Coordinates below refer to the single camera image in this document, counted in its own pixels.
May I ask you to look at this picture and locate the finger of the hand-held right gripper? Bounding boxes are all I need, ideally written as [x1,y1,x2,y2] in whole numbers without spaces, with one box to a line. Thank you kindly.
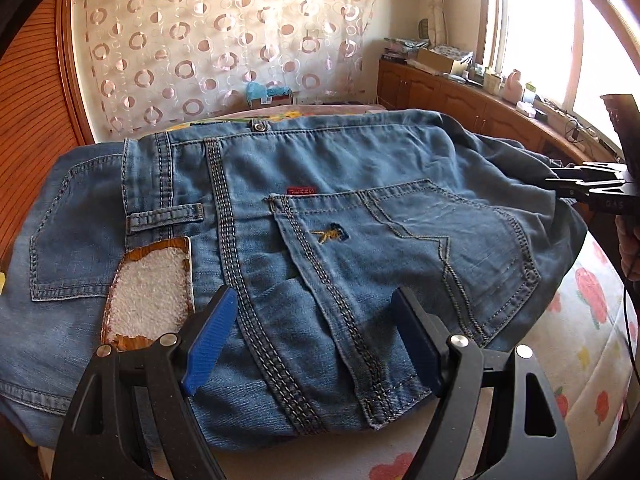
[550,161,628,182]
[544,176,593,207]

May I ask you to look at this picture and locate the open cardboard box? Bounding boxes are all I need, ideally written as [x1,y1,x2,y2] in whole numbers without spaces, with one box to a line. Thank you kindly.
[414,46,475,77]

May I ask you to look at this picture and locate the low wooden cabinet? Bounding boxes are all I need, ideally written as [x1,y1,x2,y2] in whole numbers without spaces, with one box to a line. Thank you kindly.
[376,57,623,167]

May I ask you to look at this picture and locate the sheer circle-pattern curtain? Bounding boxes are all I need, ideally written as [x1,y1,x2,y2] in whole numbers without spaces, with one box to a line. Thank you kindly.
[72,0,387,137]

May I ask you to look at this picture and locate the white plastic jug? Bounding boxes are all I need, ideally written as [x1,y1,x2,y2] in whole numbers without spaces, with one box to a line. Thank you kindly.
[501,69,527,104]

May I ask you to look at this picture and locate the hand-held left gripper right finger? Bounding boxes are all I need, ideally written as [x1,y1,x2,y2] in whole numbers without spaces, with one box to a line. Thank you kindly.
[390,285,576,480]

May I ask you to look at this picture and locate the strawberry flower print bedsheet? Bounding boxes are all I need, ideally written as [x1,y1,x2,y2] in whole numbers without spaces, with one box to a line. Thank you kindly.
[30,237,637,480]

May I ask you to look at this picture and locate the stack of magazines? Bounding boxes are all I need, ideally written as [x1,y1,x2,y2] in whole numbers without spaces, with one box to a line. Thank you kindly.
[381,36,432,65]

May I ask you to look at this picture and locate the blue denim pants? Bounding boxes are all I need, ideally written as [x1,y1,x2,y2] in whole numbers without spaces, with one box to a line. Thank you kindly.
[0,109,588,453]

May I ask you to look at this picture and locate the window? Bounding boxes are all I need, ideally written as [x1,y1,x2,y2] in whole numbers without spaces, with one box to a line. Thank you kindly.
[475,0,640,153]

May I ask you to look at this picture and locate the small box with blue bag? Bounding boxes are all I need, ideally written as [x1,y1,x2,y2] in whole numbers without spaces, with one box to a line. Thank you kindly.
[244,81,297,109]

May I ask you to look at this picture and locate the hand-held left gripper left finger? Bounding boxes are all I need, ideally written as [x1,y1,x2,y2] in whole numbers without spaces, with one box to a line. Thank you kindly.
[50,285,240,480]

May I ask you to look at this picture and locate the person's right hand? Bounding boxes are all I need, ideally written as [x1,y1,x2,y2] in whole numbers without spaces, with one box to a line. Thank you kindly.
[617,215,640,282]

